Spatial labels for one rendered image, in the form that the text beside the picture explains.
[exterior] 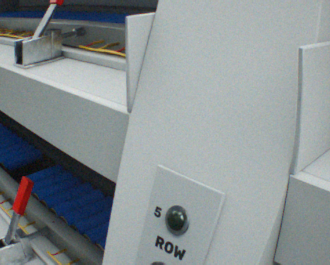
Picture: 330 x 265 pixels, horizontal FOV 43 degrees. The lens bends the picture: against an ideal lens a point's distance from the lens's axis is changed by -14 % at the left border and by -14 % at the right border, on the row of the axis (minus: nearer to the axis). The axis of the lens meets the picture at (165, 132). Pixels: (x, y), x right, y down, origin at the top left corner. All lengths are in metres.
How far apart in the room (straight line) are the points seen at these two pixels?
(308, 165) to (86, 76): 0.18
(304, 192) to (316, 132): 0.03
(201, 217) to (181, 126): 0.04
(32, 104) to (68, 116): 0.06
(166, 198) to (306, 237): 0.07
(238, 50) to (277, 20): 0.02
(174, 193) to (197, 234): 0.02
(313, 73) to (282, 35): 0.02
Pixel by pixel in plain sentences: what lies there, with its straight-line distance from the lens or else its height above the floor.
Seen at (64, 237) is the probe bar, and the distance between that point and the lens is 0.41.
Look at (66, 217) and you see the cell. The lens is 0.45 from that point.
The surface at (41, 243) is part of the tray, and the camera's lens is 0.45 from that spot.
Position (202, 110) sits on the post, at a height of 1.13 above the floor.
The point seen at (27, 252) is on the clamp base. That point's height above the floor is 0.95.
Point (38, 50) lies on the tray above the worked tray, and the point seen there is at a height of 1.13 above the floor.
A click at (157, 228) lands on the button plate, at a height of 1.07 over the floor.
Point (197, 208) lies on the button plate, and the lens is 0.20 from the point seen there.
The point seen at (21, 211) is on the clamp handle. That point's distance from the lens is 0.40.
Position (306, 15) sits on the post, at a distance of 0.18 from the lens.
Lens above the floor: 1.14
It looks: 9 degrees down
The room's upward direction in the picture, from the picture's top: 13 degrees clockwise
